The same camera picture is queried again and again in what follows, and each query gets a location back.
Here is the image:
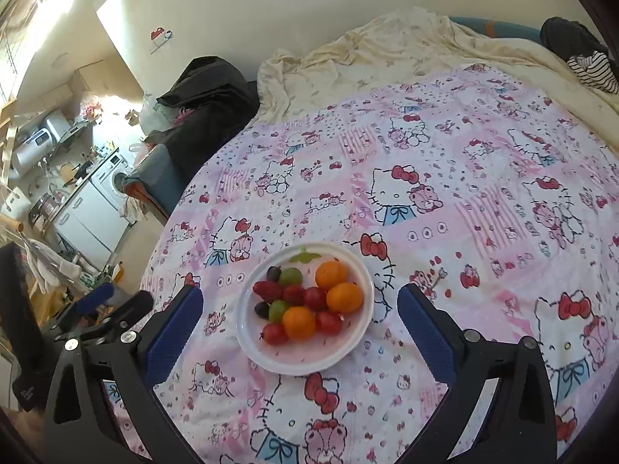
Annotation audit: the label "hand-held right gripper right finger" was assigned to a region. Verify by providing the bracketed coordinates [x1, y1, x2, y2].
[397, 283, 558, 464]

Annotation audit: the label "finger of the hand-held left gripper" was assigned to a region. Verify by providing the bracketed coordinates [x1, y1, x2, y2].
[82, 291, 154, 344]
[46, 283, 117, 338]

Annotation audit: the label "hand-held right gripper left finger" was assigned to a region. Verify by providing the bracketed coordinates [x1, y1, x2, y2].
[44, 284, 206, 464]

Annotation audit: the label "orange tangerine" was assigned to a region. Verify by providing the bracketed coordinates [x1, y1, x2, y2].
[326, 283, 364, 314]
[283, 306, 317, 340]
[315, 260, 349, 292]

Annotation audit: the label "pink strawberry print plate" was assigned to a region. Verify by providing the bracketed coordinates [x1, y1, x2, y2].
[235, 242, 374, 376]

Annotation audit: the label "white hanging cloth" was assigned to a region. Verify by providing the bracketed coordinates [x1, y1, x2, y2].
[29, 239, 83, 293]

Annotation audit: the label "white kitchen cabinets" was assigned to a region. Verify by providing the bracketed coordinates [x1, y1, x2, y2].
[52, 181, 131, 266]

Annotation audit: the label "cream towel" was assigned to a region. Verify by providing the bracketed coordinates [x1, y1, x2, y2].
[118, 196, 146, 225]

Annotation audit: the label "white washing machine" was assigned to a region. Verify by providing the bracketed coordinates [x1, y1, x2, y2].
[89, 152, 133, 213]

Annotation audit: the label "white water heater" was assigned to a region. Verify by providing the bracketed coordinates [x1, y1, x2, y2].
[10, 126, 54, 179]

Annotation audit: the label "pink cartoon printed blanket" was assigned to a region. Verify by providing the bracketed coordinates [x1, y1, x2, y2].
[104, 60, 619, 464]

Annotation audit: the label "white plastic bag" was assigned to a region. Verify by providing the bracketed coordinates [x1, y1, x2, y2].
[130, 94, 170, 165]

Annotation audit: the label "beige upper cabinets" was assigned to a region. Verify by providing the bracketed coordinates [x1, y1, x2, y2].
[41, 58, 127, 102]

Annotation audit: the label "black plastic bag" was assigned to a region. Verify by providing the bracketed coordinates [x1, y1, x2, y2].
[156, 56, 259, 184]

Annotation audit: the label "cream blanket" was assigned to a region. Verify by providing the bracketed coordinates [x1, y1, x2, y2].
[256, 6, 619, 155]

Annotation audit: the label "striped garment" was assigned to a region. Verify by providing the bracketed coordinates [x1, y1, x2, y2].
[567, 51, 619, 95]

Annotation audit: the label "red house wall sticker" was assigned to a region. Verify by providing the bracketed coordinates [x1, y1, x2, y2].
[149, 26, 175, 54]

